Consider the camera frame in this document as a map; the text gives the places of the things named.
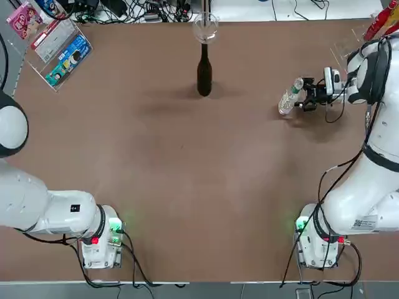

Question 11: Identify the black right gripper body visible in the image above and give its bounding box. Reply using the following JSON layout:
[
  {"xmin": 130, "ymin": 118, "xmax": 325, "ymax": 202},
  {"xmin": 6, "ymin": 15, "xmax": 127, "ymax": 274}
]
[{"xmin": 314, "ymin": 67, "xmax": 334, "ymax": 104}]

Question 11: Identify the clear plastic drink bottle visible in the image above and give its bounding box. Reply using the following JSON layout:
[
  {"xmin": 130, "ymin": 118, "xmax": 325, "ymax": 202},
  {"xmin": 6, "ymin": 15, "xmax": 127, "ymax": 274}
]
[{"xmin": 277, "ymin": 77, "xmax": 305, "ymax": 116}]

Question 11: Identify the red drink bottle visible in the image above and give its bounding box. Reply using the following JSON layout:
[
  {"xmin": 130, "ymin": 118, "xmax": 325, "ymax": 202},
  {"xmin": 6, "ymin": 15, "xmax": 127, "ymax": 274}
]
[{"xmin": 363, "ymin": 0, "xmax": 399, "ymax": 41}]

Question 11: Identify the dark glass bottle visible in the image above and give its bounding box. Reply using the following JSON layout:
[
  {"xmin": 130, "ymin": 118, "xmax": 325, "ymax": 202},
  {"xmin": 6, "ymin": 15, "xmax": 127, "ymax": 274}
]
[{"xmin": 196, "ymin": 43, "xmax": 214, "ymax": 97}]

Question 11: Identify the clear acrylic shelf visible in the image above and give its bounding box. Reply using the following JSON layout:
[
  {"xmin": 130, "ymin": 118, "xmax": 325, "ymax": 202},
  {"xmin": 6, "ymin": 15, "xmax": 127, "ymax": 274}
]
[
  {"xmin": 330, "ymin": 26, "xmax": 399, "ymax": 75},
  {"xmin": 6, "ymin": 9, "xmax": 94, "ymax": 92}
]

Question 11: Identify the blue cookie box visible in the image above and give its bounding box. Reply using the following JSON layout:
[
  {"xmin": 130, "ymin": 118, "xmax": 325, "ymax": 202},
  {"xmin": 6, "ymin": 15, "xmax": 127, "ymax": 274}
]
[{"xmin": 55, "ymin": 34, "xmax": 94, "ymax": 71}]

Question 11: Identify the teal snack box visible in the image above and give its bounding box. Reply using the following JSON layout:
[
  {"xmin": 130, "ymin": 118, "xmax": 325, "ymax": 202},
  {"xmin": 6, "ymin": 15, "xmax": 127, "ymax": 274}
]
[{"xmin": 45, "ymin": 60, "xmax": 79, "ymax": 85}]

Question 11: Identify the red cookie box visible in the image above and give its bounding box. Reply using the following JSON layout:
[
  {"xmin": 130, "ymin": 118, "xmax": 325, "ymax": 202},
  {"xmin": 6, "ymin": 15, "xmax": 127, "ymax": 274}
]
[{"xmin": 30, "ymin": 20, "xmax": 79, "ymax": 65}]

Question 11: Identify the pink snack box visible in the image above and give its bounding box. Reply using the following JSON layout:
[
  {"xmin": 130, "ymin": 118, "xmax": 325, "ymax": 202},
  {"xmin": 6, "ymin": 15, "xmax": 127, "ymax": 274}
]
[{"xmin": 6, "ymin": 0, "xmax": 44, "ymax": 40}]

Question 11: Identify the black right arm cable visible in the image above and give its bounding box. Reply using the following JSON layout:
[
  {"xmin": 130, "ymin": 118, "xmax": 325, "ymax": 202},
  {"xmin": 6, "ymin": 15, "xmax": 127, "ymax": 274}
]
[{"xmin": 317, "ymin": 36, "xmax": 393, "ymax": 206}]

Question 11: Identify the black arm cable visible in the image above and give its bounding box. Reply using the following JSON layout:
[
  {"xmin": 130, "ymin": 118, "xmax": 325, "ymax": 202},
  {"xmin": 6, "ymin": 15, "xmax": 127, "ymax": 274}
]
[
  {"xmin": 0, "ymin": 31, "xmax": 9, "ymax": 91},
  {"xmin": 317, "ymin": 36, "xmax": 393, "ymax": 206}
]

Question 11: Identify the camera stand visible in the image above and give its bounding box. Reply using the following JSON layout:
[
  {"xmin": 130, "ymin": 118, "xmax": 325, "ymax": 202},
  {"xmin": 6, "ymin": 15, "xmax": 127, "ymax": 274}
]
[{"xmin": 201, "ymin": 0, "xmax": 213, "ymax": 29}]

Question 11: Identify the black right base cable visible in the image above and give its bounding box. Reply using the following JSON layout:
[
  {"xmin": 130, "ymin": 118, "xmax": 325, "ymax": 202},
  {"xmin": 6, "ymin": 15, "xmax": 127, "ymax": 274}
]
[{"xmin": 280, "ymin": 242, "xmax": 362, "ymax": 287}]

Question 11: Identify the black base cable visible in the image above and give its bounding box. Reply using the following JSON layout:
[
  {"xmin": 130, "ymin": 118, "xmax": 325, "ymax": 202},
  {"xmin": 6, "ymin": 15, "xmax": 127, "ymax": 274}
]
[
  {"xmin": 280, "ymin": 242, "xmax": 362, "ymax": 287},
  {"xmin": 18, "ymin": 229, "xmax": 191, "ymax": 287}
]

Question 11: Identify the black cable bundle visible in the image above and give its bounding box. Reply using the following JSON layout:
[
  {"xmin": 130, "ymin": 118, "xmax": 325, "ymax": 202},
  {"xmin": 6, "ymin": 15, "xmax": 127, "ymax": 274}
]
[{"xmin": 71, "ymin": 0, "xmax": 194, "ymax": 24}]

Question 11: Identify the black left base cable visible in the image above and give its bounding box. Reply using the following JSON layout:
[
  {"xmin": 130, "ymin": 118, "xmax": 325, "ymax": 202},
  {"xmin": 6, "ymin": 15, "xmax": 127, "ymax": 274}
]
[{"xmin": 18, "ymin": 229, "xmax": 191, "ymax": 287}]

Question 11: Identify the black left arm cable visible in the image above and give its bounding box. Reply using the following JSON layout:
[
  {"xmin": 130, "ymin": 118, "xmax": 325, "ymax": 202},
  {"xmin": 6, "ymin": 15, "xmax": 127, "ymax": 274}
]
[{"xmin": 0, "ymin": 31, "xmax": 9, "ymax": 91}]

